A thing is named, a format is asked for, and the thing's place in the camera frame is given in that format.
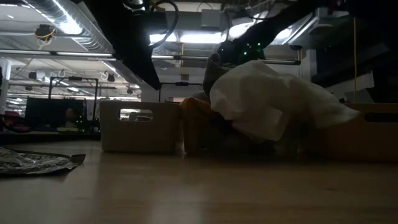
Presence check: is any brown silver spice packet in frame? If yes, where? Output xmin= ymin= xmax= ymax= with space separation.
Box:
xmin=0 ymin=146 xmax=86 ymax=175

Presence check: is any yellow plastic bin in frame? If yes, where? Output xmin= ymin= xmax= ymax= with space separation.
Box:
xmin=298 ymin=102 xmax=398 ymax=162

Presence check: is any ceiling light panel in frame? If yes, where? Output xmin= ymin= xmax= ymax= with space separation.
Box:
xmin=180 ymin=32 xmax=223 ymax=44
xmin=149 ymin=32 xmax=178 ymax=44

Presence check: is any silver ventilation duct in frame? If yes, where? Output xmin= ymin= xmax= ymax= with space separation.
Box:
xmin=23 ymin=0 xmax=116 ymax=54

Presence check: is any grey ceiling box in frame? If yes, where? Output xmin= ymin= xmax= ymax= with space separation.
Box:
xmin=200 ymin=8 xmax=222 ymax=29

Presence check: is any grey plastic bin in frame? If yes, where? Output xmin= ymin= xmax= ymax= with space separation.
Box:
xmin=99 ymin=100 xmax=184 ymax=153

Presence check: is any black frame stand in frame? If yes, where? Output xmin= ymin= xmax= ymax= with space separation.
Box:
xmin=48 ymin=77 xmax=100 ymax=125
xmin=159 ymin=82 xmax=205 ymax=102

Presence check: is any white cloth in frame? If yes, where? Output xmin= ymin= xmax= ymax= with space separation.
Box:
xmin=209 ymin=60 xmax=361 ymax=158

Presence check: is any person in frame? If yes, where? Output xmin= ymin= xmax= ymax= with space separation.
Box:
xmin=65 ymin=107 xmax=78 ymax=125

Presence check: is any black monitor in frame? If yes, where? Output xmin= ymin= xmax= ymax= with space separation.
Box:
xmin=24 ymin=96 xmax=88 ymax=131

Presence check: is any hanging yellow cable reel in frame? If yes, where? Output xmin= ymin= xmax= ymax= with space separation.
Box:
xmin=34 ymin=24 xmax=57 ymax=50

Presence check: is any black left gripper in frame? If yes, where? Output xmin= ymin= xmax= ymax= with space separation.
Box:
xmin=83 ymin=0 xmax=162 ymax=91

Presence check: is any black aluminium table frame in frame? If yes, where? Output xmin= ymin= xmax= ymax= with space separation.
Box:
xmin=0 ymin=49 xmax=302 ymax=65

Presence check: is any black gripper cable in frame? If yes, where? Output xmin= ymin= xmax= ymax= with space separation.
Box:
xmin=149 ymin=0 xmax=180 ymax=50

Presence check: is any grey cloth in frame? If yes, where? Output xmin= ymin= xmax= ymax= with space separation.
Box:
xmin=190 ymin=52 xmax=233 ymax=102

